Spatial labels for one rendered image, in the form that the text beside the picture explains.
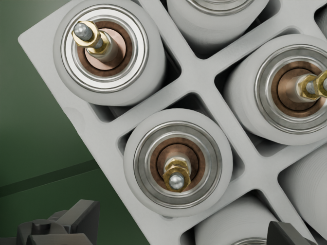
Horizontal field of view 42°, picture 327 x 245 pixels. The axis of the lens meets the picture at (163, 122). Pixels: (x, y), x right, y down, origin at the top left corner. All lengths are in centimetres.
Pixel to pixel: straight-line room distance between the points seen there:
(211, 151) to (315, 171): 10
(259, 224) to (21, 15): 45
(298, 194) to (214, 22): 19
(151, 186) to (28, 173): 32
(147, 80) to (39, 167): 32
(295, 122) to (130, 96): 14
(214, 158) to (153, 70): 9
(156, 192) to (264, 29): 20
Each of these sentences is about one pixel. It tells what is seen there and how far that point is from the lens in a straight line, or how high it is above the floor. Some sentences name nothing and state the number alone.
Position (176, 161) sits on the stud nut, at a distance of 33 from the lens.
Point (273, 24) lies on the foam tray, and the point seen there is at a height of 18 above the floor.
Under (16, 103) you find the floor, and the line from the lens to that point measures 66.
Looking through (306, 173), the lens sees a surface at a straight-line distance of 43.
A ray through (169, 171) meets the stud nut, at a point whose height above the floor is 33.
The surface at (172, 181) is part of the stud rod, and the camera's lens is 28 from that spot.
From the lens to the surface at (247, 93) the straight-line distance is 37.
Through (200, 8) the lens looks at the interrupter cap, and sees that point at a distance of 37.
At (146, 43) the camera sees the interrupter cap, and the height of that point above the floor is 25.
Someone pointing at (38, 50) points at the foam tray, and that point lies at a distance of 46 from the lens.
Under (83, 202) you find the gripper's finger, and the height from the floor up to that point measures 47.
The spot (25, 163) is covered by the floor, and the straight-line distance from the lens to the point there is 66.
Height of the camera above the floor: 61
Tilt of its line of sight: 87 degrees down
